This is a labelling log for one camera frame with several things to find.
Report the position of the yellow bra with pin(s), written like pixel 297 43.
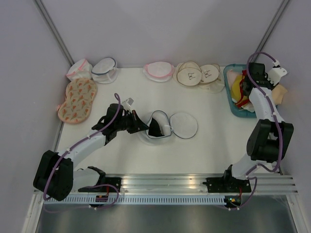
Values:
pixel 236 90

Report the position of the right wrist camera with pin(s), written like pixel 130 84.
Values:
pixel 275 74

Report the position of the red bra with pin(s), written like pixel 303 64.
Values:
pixel 243 102

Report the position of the white slotted cable duct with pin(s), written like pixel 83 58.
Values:
pixel 141 199

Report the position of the blue-trimmed cylindrical mesh bag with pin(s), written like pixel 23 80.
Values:
pixel 105 71

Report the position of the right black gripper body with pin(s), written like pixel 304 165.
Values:
pixel 245 80

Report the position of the right aluminium frame post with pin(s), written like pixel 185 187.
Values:
pixel 271 27

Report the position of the beige peach bra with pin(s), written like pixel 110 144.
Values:
pixel 278 93

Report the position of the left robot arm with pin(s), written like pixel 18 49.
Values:
pixel 56 175

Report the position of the left side aluminium rail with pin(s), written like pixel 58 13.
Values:
pixel 56 135

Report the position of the blue-trimmed white mesh laundry bag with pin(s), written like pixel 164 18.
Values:
pixel 181 125

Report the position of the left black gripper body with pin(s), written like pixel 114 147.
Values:
pixel 128 122

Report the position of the floral beige laundry bag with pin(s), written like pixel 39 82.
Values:
pixel 79 97

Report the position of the aluminium frame post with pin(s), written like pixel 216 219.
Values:
pixel 271 27
pixel 53 29

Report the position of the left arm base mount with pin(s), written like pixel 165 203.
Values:
pixel 107 182

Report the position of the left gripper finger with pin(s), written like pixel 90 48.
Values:
pixel 138 129
pixel 137 121

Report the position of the beige bra-print laundry bag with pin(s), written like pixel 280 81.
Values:
pixel 187 74

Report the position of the pale pink bra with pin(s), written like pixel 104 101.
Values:
pixel 231 76

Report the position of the right side aluminium rail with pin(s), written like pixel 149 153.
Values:
pixel 279 170

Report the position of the pink-trimmed crumpled mesh bag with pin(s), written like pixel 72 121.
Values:
pixel 80 69

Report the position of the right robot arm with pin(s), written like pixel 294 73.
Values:
pixel 270 138

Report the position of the teal plastic basket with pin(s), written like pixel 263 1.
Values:
pixel 234 109

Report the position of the pink-trimmed round mesh bag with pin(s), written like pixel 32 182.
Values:
pixel 158 71

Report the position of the left aluminium frame post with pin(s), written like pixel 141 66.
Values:
pixel 53 29

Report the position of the black bra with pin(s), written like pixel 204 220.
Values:
pixel 154 129

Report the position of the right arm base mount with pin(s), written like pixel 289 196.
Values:
pixel 227 183

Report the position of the white garment in basket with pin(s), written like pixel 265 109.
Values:
pixel 248 107

